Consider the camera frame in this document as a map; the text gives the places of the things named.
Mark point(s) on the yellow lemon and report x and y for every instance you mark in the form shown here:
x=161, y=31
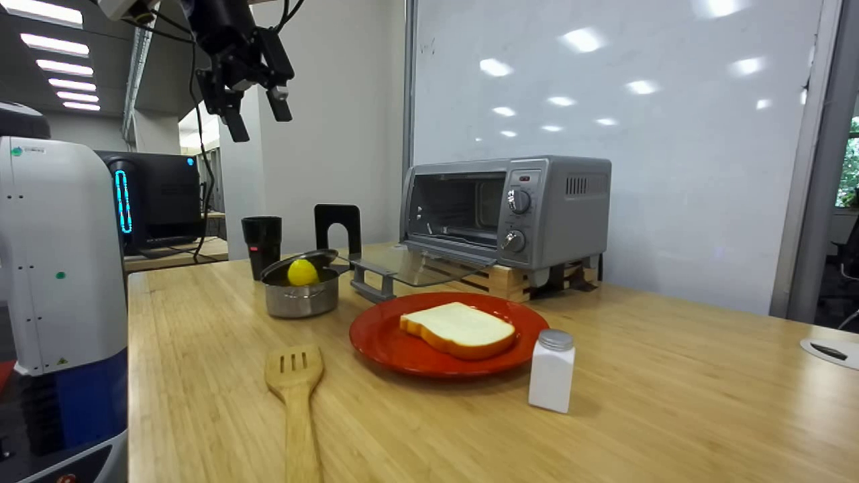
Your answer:
x=301, y=272

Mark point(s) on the white salt shaker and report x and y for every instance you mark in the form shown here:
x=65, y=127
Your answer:
x=551, y=375

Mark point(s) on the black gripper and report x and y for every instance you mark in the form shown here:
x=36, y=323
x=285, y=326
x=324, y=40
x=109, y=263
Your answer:
x=236, y=43

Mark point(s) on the white table grommet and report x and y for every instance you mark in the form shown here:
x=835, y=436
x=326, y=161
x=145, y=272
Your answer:
x=835, y=338

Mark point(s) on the white bread slice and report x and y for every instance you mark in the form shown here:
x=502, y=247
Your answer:
x=458, y=327

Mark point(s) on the black cup stand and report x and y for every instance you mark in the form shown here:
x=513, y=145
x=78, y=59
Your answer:
x=321, y=229

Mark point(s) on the large whiteboard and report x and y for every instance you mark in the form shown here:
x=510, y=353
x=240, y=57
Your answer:
x=673, y=178

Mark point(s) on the silver toaster oven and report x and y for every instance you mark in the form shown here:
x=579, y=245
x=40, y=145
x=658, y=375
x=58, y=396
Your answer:
x=573, y=214

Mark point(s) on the red plate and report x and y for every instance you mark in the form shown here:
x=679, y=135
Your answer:
x=385, y=345

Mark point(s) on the wooden slotted spatula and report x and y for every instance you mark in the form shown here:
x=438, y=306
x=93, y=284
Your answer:
x=297, y=392

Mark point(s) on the black marker pen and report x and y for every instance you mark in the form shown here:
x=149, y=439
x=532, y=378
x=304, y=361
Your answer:
x=827, y=353

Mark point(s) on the steel pot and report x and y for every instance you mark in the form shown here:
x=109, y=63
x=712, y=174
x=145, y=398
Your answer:
x=298, y=302

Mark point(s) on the black computer with blue light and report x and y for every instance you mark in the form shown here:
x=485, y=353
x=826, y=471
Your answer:
x=161, y=202

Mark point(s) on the black plastic cup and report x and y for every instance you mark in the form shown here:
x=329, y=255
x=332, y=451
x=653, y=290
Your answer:
x=262, y=241

